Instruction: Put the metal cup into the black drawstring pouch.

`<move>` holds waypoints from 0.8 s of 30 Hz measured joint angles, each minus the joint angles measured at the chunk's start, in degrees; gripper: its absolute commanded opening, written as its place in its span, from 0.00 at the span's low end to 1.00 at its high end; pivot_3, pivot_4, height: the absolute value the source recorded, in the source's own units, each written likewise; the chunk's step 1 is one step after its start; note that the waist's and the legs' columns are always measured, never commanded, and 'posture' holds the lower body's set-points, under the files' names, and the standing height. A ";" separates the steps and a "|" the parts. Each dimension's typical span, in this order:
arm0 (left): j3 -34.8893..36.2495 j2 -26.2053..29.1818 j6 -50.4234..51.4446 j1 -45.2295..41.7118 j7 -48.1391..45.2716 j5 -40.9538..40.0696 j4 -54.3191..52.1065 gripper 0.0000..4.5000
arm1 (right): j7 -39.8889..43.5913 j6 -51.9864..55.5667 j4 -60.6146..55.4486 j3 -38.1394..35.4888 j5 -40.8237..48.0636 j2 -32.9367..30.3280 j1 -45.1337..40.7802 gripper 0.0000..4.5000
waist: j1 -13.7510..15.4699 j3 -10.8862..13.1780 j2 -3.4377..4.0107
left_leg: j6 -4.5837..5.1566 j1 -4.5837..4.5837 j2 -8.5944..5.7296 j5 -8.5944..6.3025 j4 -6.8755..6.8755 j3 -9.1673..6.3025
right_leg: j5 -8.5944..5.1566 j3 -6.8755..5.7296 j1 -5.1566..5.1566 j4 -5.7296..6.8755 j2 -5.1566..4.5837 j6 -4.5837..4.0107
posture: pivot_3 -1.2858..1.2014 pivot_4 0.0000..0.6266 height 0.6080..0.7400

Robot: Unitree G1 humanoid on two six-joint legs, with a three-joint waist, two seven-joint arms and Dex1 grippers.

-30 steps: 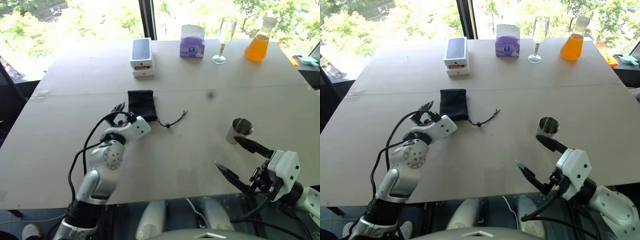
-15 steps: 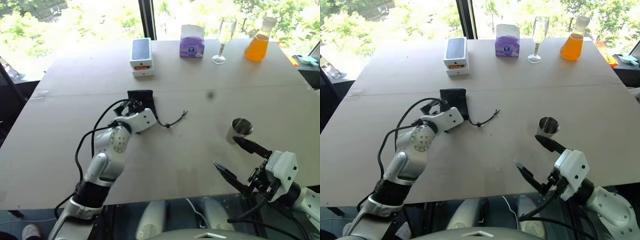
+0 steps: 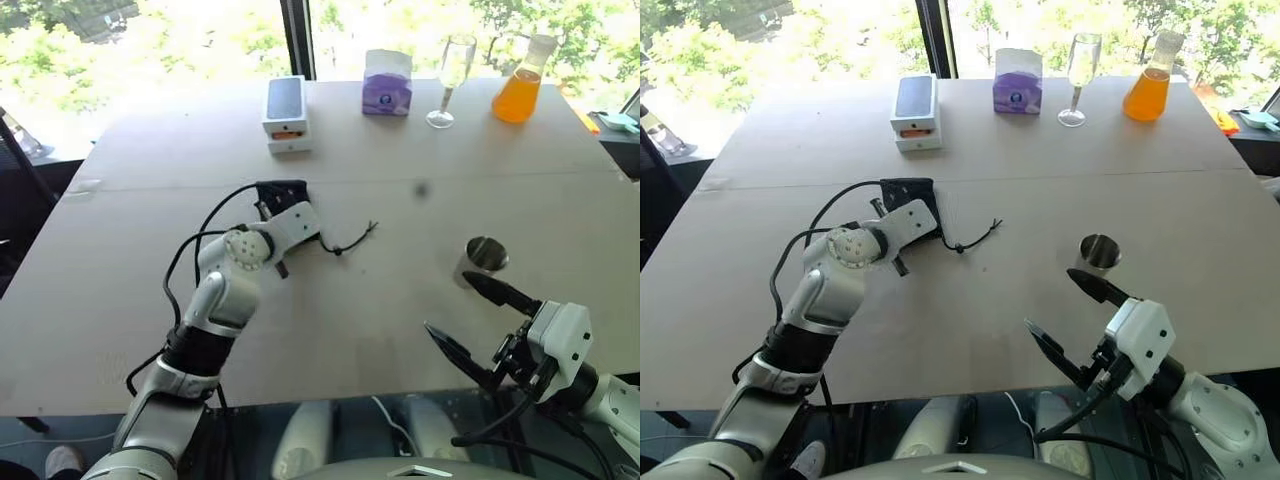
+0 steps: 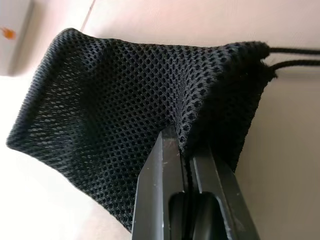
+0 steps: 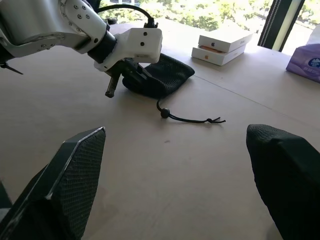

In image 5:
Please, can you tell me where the dark window frame post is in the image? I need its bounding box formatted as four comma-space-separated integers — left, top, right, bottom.
257, 0, 306, 53

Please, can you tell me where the black mesh drawstring pouch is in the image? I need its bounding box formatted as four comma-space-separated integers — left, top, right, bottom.
121, 52, 227, 125

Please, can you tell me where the purple tissue box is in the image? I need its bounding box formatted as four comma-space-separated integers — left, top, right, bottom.
285, 29, 320, 84

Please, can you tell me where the white flat apple box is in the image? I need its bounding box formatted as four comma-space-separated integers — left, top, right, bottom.
191, 41, 248, 67
197, 31, 255, 54

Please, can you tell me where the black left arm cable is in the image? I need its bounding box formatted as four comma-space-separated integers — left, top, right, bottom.
96, 4, 160, 29

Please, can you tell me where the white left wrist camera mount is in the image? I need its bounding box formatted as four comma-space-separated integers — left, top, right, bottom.
93, 27, 164, 73

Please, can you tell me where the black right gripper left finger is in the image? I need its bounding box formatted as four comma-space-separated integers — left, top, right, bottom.
0, 126, 107, 240

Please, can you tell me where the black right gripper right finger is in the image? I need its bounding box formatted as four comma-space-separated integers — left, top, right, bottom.
245, 123, 320, 240

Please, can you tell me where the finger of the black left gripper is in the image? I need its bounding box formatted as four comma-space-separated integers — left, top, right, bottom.
134, 65, 152, 82
104, 73, 124, 99

